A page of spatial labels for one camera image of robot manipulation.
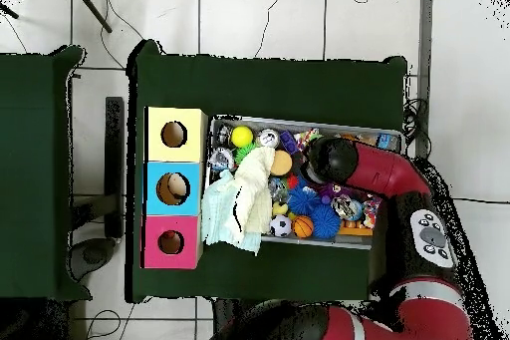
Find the black tripod leg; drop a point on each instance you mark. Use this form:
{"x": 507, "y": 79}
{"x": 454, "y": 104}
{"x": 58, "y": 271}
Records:
{"x": 91, "y": 7}

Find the multicoloured patchwork cloth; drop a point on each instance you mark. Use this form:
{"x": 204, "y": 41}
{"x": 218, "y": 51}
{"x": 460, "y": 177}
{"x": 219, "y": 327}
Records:
{"x": 306, "y": 136}

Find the black and white soccer ball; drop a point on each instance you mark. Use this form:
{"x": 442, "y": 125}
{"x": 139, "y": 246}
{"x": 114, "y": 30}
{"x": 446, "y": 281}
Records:
{"x": 281, "y": 225}

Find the silver top drink can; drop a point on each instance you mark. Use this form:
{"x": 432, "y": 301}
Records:
{"x": 268, "y": 138}

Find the wooden box with three holes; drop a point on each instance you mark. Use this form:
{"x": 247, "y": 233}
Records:
{"x": 191, "y": 148}

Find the orange toy basketball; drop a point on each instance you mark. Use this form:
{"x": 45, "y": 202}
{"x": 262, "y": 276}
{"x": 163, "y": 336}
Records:
{"x": 303, "y": 226}

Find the yellow ball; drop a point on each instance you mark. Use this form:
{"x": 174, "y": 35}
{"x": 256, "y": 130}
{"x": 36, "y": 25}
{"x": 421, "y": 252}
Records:
{"x": 242, "y": 136}

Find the black monitor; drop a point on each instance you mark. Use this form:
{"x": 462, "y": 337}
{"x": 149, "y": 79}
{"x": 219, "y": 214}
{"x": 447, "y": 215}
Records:
{"x": 114, "y": 164}

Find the cream and mint cloth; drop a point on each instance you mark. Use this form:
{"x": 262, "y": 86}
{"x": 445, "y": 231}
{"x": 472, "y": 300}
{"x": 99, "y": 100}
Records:
{"x": 251, "y": 196}

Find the purple spiky rubber toy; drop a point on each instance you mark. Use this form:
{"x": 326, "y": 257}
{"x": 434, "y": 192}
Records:
{"x": 330, "y": 191}

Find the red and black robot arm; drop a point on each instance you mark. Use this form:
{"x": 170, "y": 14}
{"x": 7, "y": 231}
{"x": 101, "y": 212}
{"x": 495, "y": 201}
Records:
{"x": 382, "y": 172}

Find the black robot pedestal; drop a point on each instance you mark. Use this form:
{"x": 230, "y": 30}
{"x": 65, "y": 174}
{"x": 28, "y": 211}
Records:
{"x": 225, "y": 307}

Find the large green spiky ball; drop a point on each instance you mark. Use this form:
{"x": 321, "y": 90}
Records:
{"x": 245, "y": 152}

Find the blue spiky toy with eyes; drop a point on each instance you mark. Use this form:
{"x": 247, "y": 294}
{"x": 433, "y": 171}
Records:
{"x": 303, "y": 200}

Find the dark green tablecloth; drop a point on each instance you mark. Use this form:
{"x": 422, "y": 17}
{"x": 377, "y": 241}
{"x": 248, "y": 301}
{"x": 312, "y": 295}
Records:
{"x": 259, "y": 84}
{"x": 32, "y": 176}

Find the round orange sponge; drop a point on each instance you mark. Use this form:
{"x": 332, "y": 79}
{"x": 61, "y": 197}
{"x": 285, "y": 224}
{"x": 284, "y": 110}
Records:
{"x": 281, "y": 163}

